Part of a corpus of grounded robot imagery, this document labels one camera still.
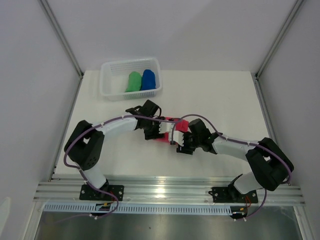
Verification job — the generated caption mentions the pink towel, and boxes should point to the pink towel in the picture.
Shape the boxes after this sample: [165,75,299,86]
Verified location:
[156,119,189,144]

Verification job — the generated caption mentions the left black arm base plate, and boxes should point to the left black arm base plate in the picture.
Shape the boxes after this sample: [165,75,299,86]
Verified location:
[79,184,125,201]

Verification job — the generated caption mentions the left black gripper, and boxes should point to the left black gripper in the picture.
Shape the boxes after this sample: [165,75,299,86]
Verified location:
[144,117,166,141]

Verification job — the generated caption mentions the aluminium rail frame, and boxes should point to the aluminium rail frame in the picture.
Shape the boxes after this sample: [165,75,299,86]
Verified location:
[33,174,306,207]

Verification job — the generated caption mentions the green towel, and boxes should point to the green towel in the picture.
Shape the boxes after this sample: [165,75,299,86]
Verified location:
[125,71,142,93]

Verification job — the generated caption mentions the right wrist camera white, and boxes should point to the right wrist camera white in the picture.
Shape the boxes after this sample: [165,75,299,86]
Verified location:
[168,130,184,146]

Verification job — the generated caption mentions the right aluminium corner post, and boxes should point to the right aluminium corner post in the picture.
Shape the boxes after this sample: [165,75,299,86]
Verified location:
[254,0,306,81]

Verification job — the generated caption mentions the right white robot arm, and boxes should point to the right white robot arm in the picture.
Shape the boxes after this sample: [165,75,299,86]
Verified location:
[176,118,294,202]

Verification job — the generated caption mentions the blue towel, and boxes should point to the blue towel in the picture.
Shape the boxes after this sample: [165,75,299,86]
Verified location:
[140,69,156,91]

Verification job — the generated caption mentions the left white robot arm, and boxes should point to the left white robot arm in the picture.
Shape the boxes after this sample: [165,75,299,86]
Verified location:
[63,100,165,200]

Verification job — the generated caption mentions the left aluminium corner post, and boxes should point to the left aluminium corner post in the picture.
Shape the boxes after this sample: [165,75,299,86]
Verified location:
[37,0,84,79]

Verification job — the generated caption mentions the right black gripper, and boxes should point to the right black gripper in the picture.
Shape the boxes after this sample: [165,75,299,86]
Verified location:
[176,131,202,155]

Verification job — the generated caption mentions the aluminium corner post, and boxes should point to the aluminium corner post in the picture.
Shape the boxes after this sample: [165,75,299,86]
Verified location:
[254,0,306,81]
[37,0,84,79]

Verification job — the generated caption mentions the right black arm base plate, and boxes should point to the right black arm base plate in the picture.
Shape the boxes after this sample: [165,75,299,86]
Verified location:
[208,186,259,204]

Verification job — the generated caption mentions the white plastic basket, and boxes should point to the white plastic basket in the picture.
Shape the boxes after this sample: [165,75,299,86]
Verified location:
[99,57,163,101]

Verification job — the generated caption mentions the white slotted cable duct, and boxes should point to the white slotted cable duct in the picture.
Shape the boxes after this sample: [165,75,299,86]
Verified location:
[43,202,232,216]

